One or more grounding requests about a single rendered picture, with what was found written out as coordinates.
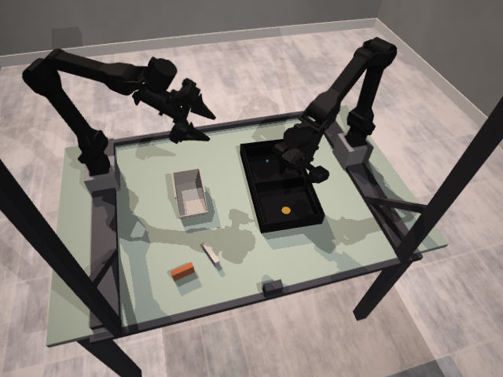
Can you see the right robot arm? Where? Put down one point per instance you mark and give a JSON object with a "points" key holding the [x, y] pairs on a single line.
{"points": [[375, 57]]}

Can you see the pale pink rectangular block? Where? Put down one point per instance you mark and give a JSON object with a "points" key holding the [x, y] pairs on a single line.
{"points": [[211, 254]]}

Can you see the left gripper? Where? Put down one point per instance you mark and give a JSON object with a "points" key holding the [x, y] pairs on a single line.
{"points": [[182, 130]]}

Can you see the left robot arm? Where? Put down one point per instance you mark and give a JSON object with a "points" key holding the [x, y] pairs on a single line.
{"points": [[43, 78]]}

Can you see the orange rectangular block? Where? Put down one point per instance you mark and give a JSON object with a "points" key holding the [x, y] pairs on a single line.
{"points": [[182, 271]]}

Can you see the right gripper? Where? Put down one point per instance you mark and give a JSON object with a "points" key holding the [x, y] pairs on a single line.
{"points": [[316, 174]]}

